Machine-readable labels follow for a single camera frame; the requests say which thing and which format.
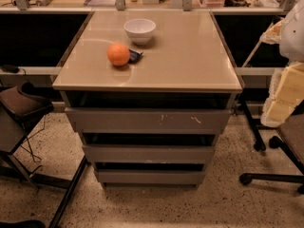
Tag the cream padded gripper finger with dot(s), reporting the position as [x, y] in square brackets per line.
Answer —
[271, 35]
[286, 92]

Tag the grey top drawer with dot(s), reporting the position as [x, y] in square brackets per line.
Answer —
[147, 121]

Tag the grey drawer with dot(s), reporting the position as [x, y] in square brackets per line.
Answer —
[148, 154]
[138, 177]
[147, 121]

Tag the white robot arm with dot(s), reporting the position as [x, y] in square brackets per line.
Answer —
[291, 45]

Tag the grey drawer cabinet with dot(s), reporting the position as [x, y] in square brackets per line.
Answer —
[185, 66]

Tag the grey bottom drawer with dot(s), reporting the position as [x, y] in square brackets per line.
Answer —
[138, 177]

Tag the grey middle drawer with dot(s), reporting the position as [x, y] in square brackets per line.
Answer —
[148, 154]

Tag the white stick with black tip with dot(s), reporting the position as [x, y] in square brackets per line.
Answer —
[252, 53]

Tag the black office chair right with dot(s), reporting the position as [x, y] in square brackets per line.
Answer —
[289, 140]

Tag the white bowl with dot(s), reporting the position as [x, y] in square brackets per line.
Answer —
[139, 31]

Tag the dark blue snack packet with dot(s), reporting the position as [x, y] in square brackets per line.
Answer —
[135, 56]

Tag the orange fruit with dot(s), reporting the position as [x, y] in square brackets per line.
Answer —
[118, 54]

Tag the brown office chair left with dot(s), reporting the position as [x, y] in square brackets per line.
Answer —
[21, 109]

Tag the black device on shelf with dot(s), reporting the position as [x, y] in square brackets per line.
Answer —
[10, 68]

